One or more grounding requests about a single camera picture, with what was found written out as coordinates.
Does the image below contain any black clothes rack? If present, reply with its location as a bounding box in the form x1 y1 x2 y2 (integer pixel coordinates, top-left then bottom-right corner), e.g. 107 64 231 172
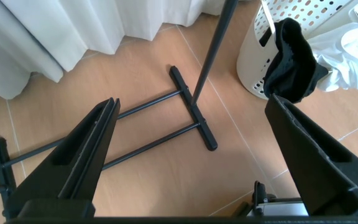
0 0 239 218

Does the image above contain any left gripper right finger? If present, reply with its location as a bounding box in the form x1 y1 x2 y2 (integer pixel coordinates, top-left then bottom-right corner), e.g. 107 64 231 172
265 94 358 216

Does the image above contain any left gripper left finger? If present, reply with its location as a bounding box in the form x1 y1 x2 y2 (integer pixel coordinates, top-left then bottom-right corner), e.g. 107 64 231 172
6 97 121 218

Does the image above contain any black garment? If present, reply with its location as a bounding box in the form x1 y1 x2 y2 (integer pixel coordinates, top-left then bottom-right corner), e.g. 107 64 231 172
262 17 329 104

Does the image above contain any white laundry basket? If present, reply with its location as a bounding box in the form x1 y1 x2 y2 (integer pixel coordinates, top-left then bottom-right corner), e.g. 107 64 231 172
236 0 358 101

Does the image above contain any white garment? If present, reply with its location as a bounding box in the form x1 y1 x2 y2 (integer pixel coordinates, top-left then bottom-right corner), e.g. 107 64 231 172
308 6 358 96

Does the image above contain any beige curtain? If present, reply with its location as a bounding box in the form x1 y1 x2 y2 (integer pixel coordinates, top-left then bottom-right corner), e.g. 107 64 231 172
0 0 229 100

